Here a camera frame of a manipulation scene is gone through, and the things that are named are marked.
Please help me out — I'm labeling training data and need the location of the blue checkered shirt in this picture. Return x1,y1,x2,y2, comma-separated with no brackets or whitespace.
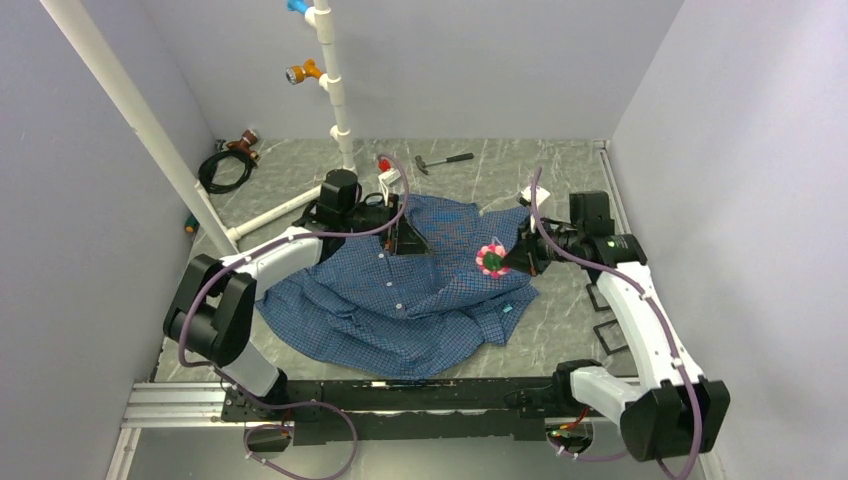
256,195,537,380

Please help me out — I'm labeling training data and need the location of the pink flower brooch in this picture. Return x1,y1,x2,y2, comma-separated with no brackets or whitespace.
475,238,511,279

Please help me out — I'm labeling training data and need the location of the green orange screwdriver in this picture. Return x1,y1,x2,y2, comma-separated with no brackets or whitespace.
183,214,199,234

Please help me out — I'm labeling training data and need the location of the blue hose nozzle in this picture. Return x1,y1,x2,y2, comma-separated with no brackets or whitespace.
286,0,311,16

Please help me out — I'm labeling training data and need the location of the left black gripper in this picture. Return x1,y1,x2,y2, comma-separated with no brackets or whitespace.
341,194,433,257

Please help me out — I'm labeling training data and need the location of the white PVC pipe frame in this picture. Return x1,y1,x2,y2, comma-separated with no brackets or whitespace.
40,0,359,256

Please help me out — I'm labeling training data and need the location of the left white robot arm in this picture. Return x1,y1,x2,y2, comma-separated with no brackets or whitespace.
163,169,431,420

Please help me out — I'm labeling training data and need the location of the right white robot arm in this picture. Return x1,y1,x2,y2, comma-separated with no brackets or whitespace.
501,191,730,462

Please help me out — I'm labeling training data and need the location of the orange hose nozzle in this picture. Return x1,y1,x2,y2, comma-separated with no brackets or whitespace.
285,58,324,85

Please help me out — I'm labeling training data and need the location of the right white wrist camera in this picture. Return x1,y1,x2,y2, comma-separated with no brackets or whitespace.
517,185,552,218

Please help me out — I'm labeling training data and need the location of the black handled hammer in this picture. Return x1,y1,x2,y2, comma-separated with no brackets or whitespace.
414,153,474,175

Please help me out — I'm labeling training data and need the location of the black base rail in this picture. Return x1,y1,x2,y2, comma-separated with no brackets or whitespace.
221,377,598,446

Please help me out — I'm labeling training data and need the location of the coiled black hose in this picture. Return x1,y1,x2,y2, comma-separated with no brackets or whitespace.
197,149,256,196

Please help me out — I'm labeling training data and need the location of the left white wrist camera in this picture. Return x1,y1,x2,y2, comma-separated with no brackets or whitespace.
378,168,401,201

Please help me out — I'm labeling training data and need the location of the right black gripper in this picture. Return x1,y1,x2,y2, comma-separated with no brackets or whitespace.
501,212,583,277

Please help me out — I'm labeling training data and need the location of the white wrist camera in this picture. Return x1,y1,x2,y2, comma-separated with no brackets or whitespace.
517,185,552,218
378,168,401,201

